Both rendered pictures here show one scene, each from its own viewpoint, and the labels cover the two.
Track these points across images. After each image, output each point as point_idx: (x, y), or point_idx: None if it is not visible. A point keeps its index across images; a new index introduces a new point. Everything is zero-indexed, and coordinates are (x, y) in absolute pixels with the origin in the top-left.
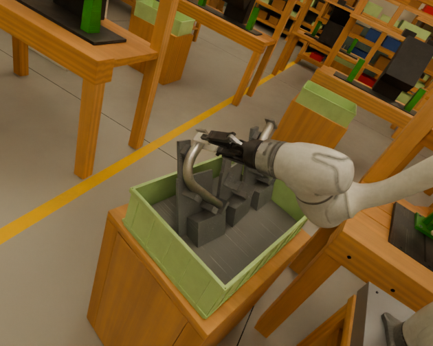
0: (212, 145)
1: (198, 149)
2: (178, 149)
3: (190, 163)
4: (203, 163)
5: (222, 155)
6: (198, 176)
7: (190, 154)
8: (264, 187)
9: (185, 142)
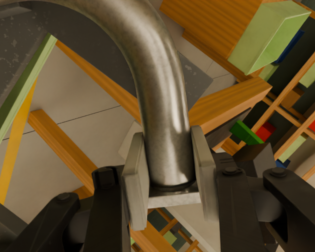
0: (143, 183)
1: (167, 114)
2: (187, 59)
3: (149, 30)
4: None
5: (78, 200)
6: (11, 60)
7: (178, 65)
8: None
9: (188, 100)
